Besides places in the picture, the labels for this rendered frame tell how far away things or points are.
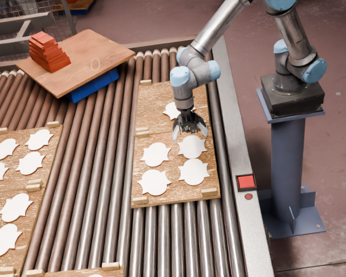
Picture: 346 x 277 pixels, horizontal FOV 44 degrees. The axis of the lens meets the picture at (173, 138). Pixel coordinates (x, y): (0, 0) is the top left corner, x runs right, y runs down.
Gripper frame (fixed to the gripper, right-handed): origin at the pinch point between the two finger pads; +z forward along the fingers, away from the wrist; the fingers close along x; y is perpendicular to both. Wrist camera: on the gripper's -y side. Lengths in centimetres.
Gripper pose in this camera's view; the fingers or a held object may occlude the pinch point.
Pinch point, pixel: (190, 138)
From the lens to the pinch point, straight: 181.9
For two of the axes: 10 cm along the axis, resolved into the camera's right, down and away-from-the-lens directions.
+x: 9.9, -1.3, -0.9
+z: 1.5, 7.4, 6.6
